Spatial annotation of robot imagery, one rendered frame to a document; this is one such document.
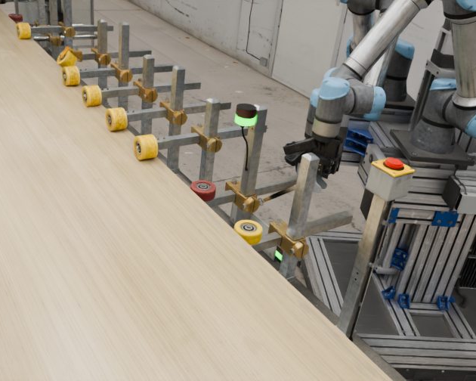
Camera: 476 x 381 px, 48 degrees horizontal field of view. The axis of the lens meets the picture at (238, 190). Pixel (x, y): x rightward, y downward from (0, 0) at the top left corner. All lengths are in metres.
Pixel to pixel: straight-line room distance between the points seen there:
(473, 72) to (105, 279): 1.15
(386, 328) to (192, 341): 1.36
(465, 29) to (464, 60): 0.09
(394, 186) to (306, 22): 4.30
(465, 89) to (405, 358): 1.11
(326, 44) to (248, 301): 4.17
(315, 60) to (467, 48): 3.78
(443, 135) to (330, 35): 3.41
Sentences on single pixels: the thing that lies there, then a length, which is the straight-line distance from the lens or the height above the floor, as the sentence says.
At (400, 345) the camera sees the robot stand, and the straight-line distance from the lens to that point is 2.29.
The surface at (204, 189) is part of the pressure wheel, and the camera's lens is 1.65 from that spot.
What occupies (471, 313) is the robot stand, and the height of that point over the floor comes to 0.21.
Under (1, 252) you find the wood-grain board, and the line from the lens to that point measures 1.40.
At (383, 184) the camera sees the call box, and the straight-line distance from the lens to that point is 1.23.
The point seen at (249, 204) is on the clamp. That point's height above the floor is 0.86.
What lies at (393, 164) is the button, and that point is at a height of 1.23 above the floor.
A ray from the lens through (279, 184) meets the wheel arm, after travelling 1.84.
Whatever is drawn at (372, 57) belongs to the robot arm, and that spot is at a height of 1.35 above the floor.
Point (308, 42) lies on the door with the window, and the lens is 5.42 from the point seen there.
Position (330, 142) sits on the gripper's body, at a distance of 1.50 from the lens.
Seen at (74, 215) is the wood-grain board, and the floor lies 0.90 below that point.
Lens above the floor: 1.72
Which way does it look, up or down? 29 degrees down
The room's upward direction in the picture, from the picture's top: 8 degrees clockwise
